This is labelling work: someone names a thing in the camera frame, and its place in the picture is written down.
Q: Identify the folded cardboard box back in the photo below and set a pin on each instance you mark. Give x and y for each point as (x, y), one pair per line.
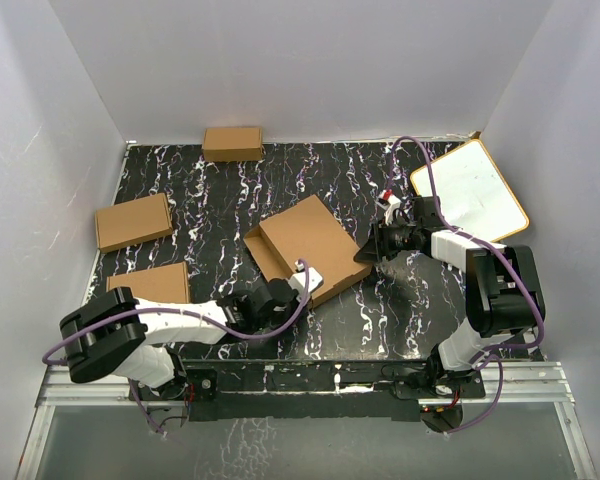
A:
(232, 144)

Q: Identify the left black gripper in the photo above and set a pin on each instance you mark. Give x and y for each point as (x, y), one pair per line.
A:
(294, 301)

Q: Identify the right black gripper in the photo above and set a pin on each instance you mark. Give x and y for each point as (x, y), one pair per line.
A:
(378, 247)

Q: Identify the folded cardboard box left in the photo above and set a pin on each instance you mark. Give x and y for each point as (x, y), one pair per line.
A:
(133, 222)

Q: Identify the large cardboard box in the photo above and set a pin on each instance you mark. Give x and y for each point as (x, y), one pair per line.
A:
(307, 231)

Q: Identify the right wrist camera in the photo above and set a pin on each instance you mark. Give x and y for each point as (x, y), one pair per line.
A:
(390, 206)

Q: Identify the white board yellow rim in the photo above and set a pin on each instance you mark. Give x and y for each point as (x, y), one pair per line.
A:
(474, 195)

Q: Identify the aluminium frame rail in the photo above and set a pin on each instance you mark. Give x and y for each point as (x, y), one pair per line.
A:
(525, 427)

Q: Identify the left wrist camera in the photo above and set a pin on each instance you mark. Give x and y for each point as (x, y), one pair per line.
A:
(305, 280)

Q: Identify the folded cardboard box front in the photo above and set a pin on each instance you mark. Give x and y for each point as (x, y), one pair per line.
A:
(165, 284)

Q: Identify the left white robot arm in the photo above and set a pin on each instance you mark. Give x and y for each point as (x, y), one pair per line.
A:
(127, 336)

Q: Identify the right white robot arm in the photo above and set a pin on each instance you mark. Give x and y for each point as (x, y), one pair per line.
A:
(503, 297)

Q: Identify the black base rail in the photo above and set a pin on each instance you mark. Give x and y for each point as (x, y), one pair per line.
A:
(401, 390)

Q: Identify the folded cardboard box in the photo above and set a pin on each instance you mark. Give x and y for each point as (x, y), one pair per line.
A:
(133, 222)
(165, 284)
(232, 144)

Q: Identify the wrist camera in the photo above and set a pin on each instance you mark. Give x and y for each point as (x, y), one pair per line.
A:
(305, 280)
(390, 206)

